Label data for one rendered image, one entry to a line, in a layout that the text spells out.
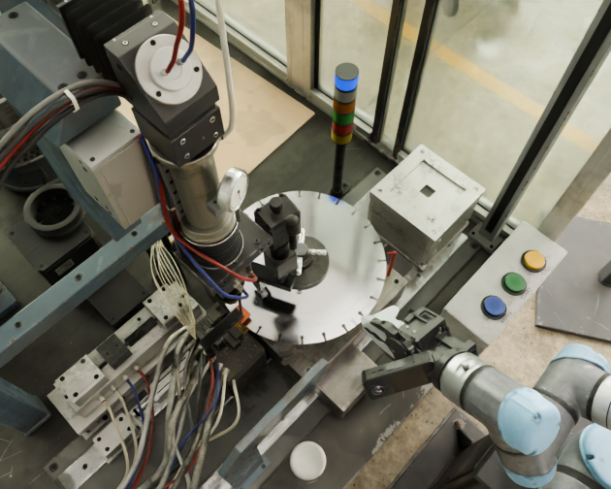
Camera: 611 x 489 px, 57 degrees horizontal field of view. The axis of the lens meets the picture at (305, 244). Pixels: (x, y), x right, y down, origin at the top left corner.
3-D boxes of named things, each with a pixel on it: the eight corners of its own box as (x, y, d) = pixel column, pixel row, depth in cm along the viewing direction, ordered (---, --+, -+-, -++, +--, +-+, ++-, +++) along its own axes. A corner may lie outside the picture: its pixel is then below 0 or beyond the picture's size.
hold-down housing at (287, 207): (286, 247, 97) (281, 180, 80) (303, 268, 96) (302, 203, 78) (259, 265, 96) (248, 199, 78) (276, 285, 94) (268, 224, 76)
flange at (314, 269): (264, 246, 111) (263, 241, 109) (317, 230, 113) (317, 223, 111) (282, 296, 106) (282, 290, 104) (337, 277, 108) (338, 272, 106)
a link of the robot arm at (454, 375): (465, 421, 81) (453, 384, 77) (441, 404, 85) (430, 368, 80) (499, 388, 83) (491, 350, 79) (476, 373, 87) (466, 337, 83)
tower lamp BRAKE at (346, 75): (345, 70, 109) (346, 58, 107) (363, 82, 108) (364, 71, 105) (329, 82, 108) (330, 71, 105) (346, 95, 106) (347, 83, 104)
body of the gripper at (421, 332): (429, 335, 97) (483, 369, 87) (392, 365, 94) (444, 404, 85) (418, 302, 93) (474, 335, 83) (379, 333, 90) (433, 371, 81)
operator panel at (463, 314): (501, 252, 133) (524, 219, 120) (542, 281, 130) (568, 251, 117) (428, 334, 124) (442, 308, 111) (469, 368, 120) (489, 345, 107)
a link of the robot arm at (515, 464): (581, 443, 84) (570, 401, 78) (540, 504, 80) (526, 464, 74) (532, 418, 90) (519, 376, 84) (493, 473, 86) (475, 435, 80)
